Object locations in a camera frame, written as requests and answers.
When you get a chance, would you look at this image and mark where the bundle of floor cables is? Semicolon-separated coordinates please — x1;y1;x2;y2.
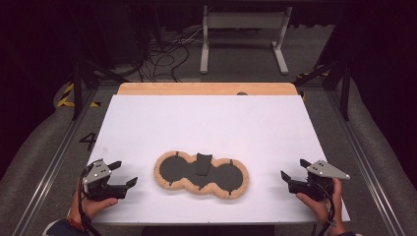
136;26;206;84

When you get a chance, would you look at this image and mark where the aluminium floor rail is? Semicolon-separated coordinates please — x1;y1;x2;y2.
11;88;99;236
328;89;408;236

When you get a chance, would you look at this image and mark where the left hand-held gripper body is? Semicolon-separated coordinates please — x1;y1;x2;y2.
81;158;130;202

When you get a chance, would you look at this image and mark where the wooden table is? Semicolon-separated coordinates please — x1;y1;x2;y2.
116;82;299;96

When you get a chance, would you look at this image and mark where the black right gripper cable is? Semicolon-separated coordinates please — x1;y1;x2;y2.
315;188;337;236

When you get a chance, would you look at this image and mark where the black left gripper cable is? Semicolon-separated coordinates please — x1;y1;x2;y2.
78;166;103;236

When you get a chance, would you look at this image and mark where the tan fleece dark-lined pad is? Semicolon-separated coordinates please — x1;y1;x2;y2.
152;150;251;201

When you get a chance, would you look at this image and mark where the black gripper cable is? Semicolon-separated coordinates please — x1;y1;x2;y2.
315;188;337;236
78;166;103;236

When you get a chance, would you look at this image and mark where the person's left hand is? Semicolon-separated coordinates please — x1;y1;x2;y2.
69;183;119;227

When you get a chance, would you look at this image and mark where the white board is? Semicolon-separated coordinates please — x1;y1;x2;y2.
86;94;351;226

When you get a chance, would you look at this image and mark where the black metal stand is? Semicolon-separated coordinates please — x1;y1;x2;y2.
293;6;354;122
69;9;132;122

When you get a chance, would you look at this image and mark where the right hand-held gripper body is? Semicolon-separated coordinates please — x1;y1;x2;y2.
287;159;351;202

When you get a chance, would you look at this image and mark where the red wrist bracelet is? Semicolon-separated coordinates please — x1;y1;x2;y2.
66;215;87;233

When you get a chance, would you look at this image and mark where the white metal stand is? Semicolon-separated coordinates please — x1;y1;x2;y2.
200;4;293;76

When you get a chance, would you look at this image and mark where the person's right hand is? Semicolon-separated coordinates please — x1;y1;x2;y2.
295;178;347;236

